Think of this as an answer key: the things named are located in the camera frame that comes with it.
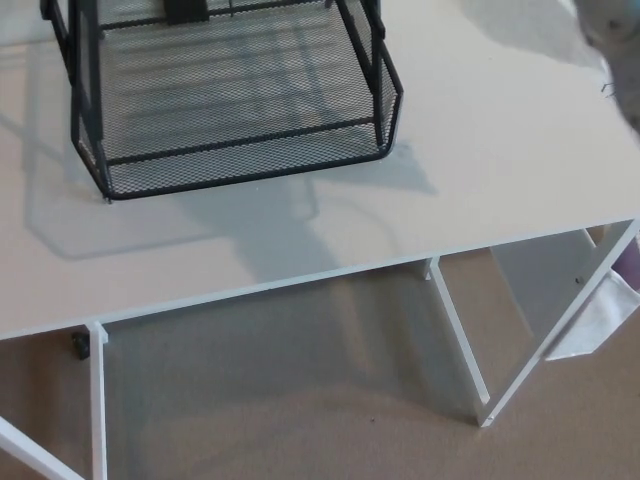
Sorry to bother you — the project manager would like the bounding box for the white cloth bag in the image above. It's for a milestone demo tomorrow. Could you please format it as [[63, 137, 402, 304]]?
[[544, 273, 640, 362]]

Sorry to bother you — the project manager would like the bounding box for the purple object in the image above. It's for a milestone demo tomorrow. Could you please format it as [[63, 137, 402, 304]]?
[[614, 239, 640, 291]]

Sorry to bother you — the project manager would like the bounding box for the black mesh file tray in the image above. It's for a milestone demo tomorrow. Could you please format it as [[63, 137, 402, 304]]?
[[41, 0, 406, 204]]

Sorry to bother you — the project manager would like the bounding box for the white desk leg frame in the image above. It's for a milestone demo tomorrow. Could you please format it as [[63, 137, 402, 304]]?
[[424, 218, 640, 429], [0, 321, 109, 480]]

